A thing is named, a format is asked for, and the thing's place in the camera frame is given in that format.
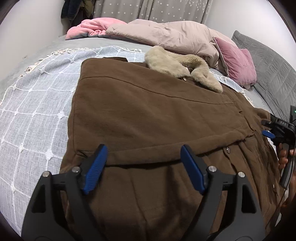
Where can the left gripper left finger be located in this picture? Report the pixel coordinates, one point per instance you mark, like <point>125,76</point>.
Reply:
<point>45,218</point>

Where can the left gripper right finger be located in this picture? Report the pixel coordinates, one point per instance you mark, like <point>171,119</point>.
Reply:
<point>242,217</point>

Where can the brown coat with fur collar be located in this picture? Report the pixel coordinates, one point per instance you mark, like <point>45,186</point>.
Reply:
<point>157,201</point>

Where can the right hand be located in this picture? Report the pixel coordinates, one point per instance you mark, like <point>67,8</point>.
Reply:
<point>283,155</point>

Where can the grey quilted headboard cushion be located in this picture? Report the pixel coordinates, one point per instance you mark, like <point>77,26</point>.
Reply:
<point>275,76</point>

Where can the pink velvet pillow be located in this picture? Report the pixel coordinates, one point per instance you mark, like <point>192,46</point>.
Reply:
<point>238,63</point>

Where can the light blue checked throw blanket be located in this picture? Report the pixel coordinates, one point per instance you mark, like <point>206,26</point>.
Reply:
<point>86,97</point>

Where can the beige duvet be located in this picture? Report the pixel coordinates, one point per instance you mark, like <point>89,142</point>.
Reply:
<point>182,37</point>

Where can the grey bed sheet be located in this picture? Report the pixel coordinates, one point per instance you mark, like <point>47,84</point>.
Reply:
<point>92,44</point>

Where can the grey starred curtain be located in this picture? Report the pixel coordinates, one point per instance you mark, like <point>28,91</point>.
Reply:
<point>160,11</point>

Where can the pink fleece blanket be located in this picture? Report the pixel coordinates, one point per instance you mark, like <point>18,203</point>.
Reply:
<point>91,28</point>

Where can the dark clothes hanging on wall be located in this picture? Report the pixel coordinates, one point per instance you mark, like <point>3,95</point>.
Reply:
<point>71,8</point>

